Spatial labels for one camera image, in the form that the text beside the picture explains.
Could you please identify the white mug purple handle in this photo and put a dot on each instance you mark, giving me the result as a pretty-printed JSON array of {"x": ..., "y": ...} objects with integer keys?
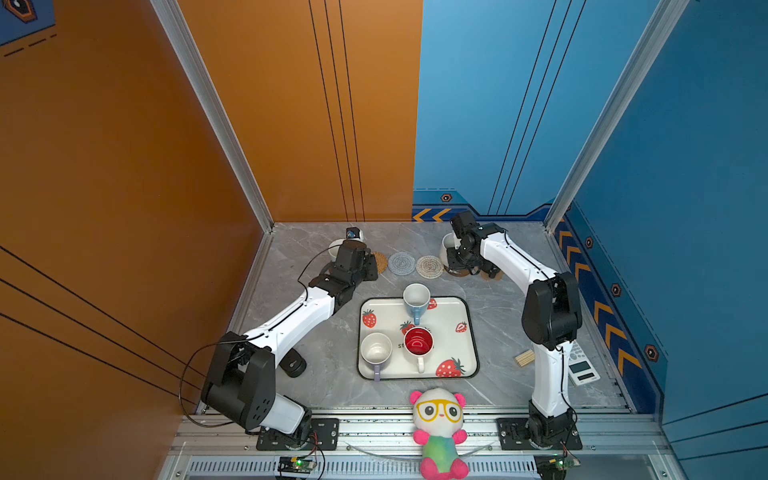
[{"x": 376, "y": 350}]

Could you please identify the multicolour woven coaster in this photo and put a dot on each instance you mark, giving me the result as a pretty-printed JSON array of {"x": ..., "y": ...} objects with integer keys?
[{"x": 429, "y": 267}]

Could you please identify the dark brown wooden coaster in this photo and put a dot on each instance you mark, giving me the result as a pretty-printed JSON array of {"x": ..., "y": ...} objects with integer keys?
[{"x": 457, "y": 273}]

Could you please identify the cork paw print coaster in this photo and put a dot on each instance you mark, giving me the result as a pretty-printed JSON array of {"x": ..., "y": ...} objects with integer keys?
[{"x": 495, "y": 275}]

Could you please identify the right circuit board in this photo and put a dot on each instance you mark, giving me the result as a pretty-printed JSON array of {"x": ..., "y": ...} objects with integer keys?
[{"x": 555, "y": 468}]

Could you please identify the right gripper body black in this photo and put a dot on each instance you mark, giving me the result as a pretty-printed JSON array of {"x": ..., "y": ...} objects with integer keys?
[{"x": 458, "y": 258}]

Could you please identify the blue mug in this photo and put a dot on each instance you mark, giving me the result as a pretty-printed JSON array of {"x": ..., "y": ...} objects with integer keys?
[
  {"x": 334, "y": 248},
  {"x": 416, "y": 298}
]

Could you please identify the plush panda toy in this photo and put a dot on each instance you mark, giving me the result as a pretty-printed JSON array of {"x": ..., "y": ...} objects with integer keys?
[{"x": 438, "y": 416}]

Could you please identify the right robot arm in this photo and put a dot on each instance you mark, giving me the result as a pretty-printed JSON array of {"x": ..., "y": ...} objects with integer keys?
[{"x": 551, "y": 318}]

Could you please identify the left green circuit board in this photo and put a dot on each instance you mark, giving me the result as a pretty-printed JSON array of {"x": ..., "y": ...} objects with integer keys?
[{"x": 296, "y": 467}]

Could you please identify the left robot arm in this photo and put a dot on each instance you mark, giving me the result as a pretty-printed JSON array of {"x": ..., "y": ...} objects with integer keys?
[{"x": 241, "y": 379}]

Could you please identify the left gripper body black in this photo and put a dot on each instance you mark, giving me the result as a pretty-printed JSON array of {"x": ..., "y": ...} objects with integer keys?
[{"x": 368, "y": 272}]

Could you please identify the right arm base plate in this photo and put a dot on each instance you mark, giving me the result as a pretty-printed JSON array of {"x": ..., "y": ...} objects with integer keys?
[{"x": 530, "y": 435}]

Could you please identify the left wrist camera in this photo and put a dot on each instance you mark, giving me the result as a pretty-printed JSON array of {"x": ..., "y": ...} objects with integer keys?
[{"x": 353, "y": 233}]

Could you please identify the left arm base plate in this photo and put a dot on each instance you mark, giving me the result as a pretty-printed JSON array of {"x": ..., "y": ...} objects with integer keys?
[{"x": 323, "y": 432}]

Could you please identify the red interior mug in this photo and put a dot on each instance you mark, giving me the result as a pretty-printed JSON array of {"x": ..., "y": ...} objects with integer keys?
[{"x": 419, "y": 343}]

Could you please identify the grey blue rope coaster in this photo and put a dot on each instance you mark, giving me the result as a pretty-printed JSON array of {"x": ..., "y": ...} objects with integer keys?
[{"x": 401, "y": 264}]

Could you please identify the small wooden block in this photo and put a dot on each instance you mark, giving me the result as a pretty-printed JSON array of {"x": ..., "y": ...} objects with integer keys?
[{"x": 525, "y": 358}]

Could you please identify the white strawberry serving tray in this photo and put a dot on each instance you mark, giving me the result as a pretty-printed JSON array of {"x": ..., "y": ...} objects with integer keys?
[{"x": 454, "y": 355}]

